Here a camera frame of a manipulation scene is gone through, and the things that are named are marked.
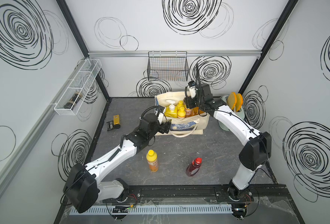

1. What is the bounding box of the orange bottle yellow cap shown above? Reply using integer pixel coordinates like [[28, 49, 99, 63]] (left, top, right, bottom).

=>
[[146, 150, 158, 172], [177, 106, 186, 119], [176, 100, 185, 110], [185, 108, 194, 118]]

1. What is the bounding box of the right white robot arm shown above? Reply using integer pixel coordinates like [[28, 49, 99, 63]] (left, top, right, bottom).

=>
[[184, 64, 272, 201]]

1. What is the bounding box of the cream canvas shopping bag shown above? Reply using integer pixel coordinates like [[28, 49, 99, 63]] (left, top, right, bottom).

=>
[[155, 91, 210, 138]]

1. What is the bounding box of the white wire wall shelf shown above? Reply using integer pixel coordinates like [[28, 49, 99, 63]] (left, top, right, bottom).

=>
[[54, 58, 101, 116]]

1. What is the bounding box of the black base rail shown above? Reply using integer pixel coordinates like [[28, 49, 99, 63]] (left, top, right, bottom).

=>
[[125, 184, 293, 204]]

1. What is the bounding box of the yellow toast slice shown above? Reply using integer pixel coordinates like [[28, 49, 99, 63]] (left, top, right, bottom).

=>
[[227, 92, 237, 111]]

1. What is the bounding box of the grey slotted cable duct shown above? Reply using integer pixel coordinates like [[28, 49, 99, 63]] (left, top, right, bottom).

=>
[[82, 204, 233, 215]]

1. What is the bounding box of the red liquid bottle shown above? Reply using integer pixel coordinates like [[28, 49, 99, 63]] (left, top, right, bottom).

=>
[[186, 157, 202, 176]]

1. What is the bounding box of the orange toast slice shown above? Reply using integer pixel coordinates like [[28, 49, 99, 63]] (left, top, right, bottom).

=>
[[236, 93, 243, 112]]

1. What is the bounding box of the dark bottle in shelf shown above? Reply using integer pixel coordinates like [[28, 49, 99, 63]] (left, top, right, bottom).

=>
[[63, 92, 83, 109]]

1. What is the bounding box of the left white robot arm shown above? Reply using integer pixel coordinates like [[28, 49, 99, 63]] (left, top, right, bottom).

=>
[[63, 105, 171, 213]]

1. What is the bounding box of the yellow pump soap bottle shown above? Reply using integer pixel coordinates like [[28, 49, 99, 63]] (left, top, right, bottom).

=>
[[165, 99, 178, 118]]

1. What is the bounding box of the yellow black small device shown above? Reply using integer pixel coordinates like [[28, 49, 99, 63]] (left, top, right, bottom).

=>
[[107, 114, 121, 131]]

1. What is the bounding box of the black wire wall basket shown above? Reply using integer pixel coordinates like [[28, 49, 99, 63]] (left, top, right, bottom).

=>
[[147, 51, 189, 82]]

